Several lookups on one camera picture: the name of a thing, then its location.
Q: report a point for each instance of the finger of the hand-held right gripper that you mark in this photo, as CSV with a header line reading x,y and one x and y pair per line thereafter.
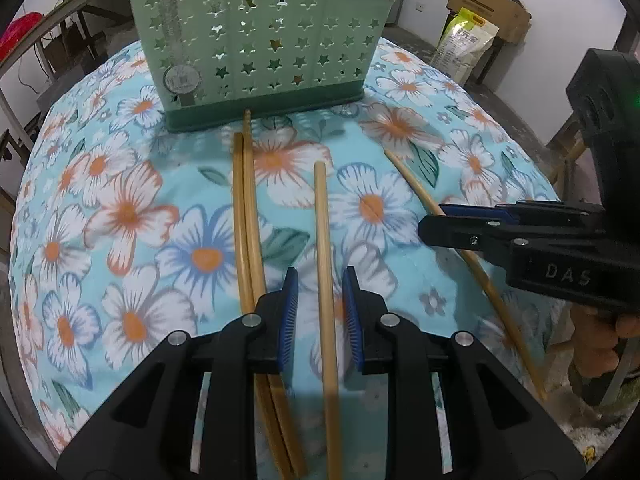
x,y
475,212
450,232

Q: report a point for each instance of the red plastic bag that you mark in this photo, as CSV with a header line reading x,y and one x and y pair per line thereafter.
x,y
20,35

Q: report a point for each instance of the green plastic utensil holder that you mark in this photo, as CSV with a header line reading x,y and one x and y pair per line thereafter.
x,y
260,35

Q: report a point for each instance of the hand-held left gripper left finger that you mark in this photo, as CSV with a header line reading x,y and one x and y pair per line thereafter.
x,y
289,325

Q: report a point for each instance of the grey table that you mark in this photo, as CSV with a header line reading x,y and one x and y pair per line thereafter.
x,y
75,10

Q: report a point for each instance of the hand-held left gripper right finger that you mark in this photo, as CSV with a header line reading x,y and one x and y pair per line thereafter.
x,y
354,330

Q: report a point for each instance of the tan bamboo chopstick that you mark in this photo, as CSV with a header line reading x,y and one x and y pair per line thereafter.
x,y
325,235
252,220
240,220
420,187

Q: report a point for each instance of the person's right hand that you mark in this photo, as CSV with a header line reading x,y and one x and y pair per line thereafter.
x,y
595,345

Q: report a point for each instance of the cardboard box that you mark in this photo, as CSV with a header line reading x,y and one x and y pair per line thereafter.
x,y
495,10

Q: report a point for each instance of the dark wooden stool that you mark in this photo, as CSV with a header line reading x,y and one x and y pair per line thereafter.
x,y
487,60

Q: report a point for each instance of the blue floral quilt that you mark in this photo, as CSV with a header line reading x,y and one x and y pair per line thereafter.
x,y
125,210

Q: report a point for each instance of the white fluffy rug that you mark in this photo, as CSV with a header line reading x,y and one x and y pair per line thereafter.
x,y
590,435

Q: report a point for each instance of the yellow-white rice bag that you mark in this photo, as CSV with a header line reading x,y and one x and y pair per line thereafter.
x,y
465,45

